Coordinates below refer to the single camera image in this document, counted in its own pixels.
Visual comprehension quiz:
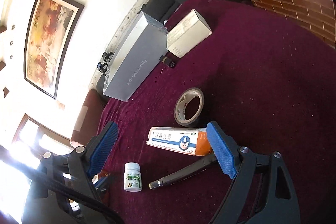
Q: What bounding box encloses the black marker yellow cap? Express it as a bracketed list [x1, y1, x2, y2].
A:
[149, 153, 218, 190]

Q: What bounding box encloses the white blue ointment box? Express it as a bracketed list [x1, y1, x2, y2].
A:
[146, 127, 213, 156]

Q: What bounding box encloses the white green-label pill bottle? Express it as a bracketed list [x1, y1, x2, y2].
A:
[123, 162, 142, 192]

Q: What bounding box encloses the brown pink armchair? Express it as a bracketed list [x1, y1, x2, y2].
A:
[70, 89, 106, 148]

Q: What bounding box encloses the black tape roll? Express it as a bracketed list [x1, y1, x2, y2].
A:
[174, 88, 205, 127]

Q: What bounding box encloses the maroon velvet bed cover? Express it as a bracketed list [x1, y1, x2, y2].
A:
[100, 0, 335, 223]

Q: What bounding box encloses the blue clamp device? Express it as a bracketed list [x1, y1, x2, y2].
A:
[97, 62, 108, 75]

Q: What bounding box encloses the small black bottle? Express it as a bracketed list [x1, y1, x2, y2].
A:
[159, 56, 176, 68]

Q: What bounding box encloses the black clamp device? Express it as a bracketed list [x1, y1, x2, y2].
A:
[102, 52, 114, 63]

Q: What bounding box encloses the small white cardboard box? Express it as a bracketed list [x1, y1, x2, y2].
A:
[166, 9, 213, 58]

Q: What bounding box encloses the grey shoe box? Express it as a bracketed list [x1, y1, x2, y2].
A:
[103, 12, 167, 102]

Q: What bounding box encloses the framed painting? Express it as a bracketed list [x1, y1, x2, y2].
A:
[23, 0, 84, 99]

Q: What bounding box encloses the black cable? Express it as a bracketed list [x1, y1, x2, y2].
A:
[0, 157, 127, 224]

